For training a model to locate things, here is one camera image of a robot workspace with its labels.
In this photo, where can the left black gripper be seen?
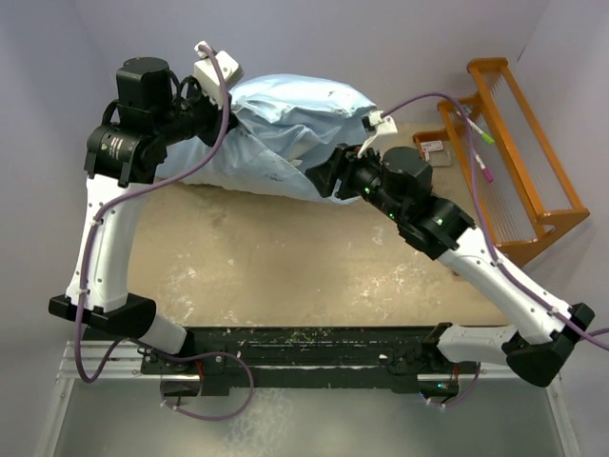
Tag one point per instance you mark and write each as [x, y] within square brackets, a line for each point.
[215, 116]

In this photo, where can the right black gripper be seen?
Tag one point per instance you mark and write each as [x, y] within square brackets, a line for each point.
[343, 164]

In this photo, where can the light blue pillowcase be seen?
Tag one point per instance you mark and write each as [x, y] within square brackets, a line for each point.
[286, 124]

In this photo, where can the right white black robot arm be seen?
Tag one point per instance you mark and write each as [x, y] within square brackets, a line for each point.
[542, 330]

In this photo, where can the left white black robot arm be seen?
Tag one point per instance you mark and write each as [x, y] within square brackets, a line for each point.
[153, 110]

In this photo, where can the small clear plastic box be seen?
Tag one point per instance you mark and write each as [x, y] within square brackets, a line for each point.
[436, 154]

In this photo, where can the orange wooden tiered rack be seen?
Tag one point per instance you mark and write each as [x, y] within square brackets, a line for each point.
[532, 203]

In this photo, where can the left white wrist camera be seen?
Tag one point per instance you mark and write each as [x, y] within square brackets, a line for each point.
[216, 72]

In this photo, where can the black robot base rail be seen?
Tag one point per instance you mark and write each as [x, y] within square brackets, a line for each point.
[400, 359]

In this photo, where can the aluminium extrusion frame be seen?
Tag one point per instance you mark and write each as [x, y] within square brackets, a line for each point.
[104, 405]

